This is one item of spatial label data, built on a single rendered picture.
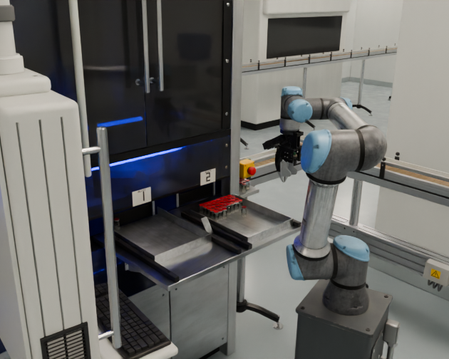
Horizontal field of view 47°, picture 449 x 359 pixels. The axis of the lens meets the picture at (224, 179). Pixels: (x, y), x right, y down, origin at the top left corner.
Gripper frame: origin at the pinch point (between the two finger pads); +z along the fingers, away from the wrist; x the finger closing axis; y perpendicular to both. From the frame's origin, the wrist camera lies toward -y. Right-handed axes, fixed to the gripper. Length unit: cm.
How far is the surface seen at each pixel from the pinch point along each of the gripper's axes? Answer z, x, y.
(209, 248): 21.6, -32.1, -5.9
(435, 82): -20, 143, -12
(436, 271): 58, 79, 33
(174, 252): 20, -46, -10
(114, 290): 4, -87, 20
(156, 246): 21, -46, -20
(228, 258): 21.6, -31.8, 3.6
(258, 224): 21.3, -4.0, -8.1
